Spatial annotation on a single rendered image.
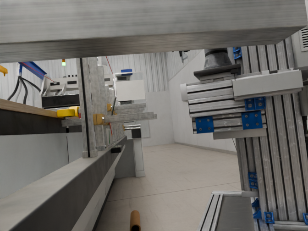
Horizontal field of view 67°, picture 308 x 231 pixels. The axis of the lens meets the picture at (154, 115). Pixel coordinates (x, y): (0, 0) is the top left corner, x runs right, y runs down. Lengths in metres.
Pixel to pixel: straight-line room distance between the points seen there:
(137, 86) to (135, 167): 1.35
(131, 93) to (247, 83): 2.99
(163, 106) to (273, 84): 9.53
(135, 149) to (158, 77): 7.13
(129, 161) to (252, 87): 3.20
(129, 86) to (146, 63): 6.91
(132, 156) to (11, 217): 3.77
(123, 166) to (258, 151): 2.95
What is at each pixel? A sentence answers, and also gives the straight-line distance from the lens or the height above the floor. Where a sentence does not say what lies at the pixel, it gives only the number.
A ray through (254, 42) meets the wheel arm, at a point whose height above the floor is 0.83.
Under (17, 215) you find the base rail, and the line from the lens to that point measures 0.31.
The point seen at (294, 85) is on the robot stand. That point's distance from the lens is 1.10.
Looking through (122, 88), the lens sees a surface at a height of 1.48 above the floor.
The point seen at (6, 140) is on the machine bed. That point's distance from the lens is 0.78.
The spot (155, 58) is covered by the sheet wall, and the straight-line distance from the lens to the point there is 10.89.
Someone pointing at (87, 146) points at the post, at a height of 0.74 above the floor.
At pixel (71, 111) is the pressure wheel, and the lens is 1.15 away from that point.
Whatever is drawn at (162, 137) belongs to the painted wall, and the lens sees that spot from 10.44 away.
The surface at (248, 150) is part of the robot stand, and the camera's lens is 1.45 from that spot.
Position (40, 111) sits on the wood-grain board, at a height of 0.89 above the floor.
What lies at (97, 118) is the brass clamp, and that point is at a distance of 1.06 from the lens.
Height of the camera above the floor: 0.78
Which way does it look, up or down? 3 degrees up
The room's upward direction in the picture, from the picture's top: 6 degrees counter-clockwise
